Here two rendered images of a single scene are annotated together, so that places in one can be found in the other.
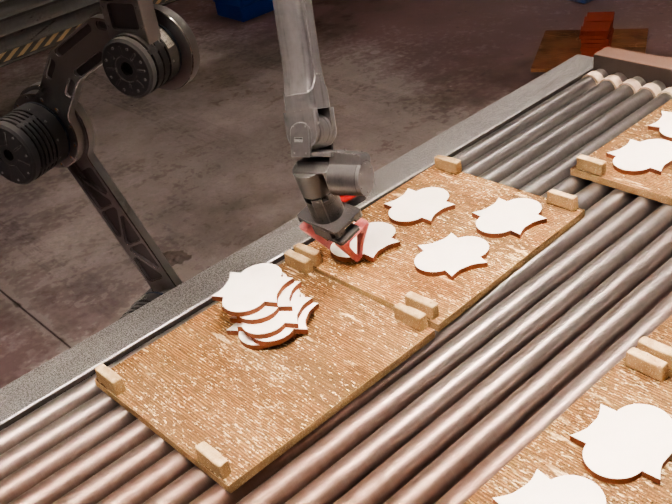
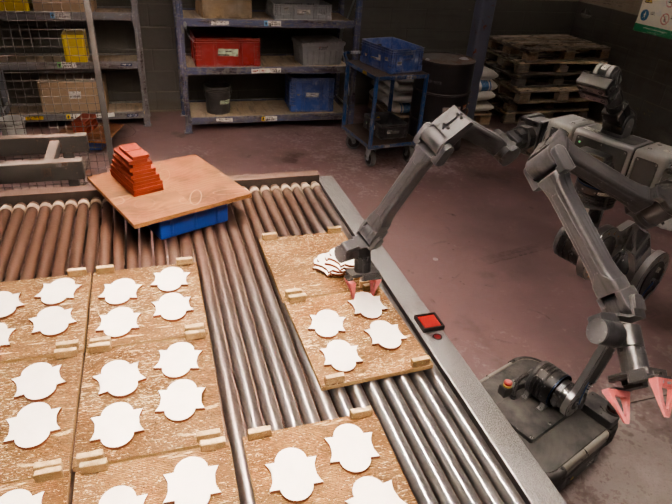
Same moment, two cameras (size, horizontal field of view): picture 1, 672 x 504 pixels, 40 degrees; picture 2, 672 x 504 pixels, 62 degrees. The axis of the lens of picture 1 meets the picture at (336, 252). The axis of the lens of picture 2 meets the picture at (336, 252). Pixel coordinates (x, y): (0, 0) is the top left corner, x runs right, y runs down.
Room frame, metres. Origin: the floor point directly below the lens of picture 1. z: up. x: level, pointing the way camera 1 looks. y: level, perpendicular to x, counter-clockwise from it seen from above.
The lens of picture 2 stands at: (1.76, -1.52, 2.07)
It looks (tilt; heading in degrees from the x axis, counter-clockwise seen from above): 31 degrees down; 108
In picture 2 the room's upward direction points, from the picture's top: 4 degrees clockwise
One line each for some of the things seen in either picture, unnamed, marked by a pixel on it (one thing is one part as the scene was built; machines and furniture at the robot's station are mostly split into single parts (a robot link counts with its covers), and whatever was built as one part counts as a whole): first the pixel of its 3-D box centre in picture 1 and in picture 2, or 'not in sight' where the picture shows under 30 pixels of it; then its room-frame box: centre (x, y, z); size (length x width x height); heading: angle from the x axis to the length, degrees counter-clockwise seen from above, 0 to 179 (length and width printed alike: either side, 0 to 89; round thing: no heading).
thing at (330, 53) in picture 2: not in sight; (317, 50); (-0.55, 4.28, 0.76); 0.50 x 0.36 x 0.24; 44
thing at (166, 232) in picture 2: not in sight; (178, 205); (0.46, 0.23, 0.97); 0.31 x 0.31 x 0.10; 60
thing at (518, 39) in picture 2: not in sight; (540, 78); (1.75, 5.95, 0.44); 1.31 x 1.00 x 0.87; 38
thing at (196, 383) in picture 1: (264, 358); (315, 263); (1.12, 0.14, 0.93); 0.41 x 0.35 x 0.02; 128
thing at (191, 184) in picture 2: not in sight; (168, 186); (0.40, 0.26, 1.03); 0.50 x 0.50 x 0.02; 60
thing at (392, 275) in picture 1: (437, 236); (354, 332); (1.39, -0.19, 0.93); 0.41 x 0.35 x 0.02; 130
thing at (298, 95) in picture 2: not in sight; (309, 90); (-0.63, 4.28, 0.32); 0.50 x 0.41 x 0.37; 34
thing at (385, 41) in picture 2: not in sight; (391, 55); (0.43, 3.64, 0.96); 0.50 x 0.38 x 0.21; 143
